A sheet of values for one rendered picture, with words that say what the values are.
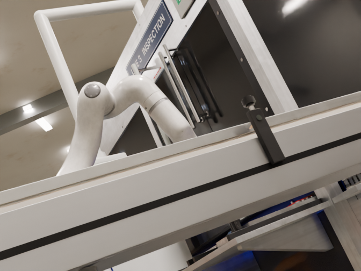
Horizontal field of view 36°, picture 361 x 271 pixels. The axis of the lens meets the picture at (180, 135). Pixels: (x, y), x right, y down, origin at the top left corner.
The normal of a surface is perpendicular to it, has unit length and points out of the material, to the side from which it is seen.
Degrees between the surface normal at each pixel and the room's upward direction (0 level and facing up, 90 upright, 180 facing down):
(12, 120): 90
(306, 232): 90
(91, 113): 125
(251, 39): 90
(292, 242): 90
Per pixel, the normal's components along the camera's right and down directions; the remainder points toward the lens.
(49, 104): -0.07, -0.27
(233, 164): 0.36, -0.43
